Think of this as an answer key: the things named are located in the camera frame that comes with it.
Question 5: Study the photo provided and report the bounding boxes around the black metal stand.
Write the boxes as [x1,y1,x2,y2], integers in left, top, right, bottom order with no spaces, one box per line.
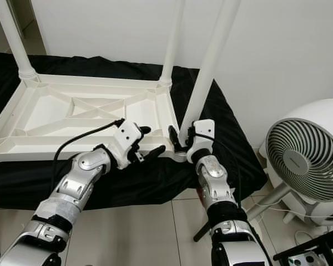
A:
[272,227,333,266]

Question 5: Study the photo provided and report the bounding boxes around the white plastic table leg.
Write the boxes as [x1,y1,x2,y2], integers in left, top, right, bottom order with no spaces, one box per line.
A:
[179,0,242,139]
[0,0,38,81]
[158,0,186,88]

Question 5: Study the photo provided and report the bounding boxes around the white plastic table top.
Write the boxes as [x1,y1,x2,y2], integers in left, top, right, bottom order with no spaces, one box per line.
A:
[0,72,188,166]

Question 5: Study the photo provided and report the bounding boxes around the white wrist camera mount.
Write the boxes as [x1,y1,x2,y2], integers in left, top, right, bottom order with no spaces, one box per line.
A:
[186,119,215,162]
[108,121,144,170]

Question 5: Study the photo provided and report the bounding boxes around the white pedestal fan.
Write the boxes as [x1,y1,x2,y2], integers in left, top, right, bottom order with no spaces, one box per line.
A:
[244,99,333,228]

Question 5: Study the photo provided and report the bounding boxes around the white box with coloured dots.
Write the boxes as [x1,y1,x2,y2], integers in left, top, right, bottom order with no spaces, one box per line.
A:
[289,250,328,266]

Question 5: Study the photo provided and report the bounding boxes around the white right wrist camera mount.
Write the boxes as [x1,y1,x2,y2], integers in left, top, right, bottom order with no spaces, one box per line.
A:
[186,119,215,162]

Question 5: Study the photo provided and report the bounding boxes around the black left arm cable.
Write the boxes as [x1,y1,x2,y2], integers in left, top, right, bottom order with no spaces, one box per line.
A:
[53,118,125,178]

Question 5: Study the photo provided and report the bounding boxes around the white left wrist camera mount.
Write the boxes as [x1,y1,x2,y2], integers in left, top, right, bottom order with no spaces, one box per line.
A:
[108,121,144,170]

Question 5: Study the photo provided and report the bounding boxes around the black tablecloth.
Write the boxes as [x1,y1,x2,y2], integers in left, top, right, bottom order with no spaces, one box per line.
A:
[0,53,267,211]

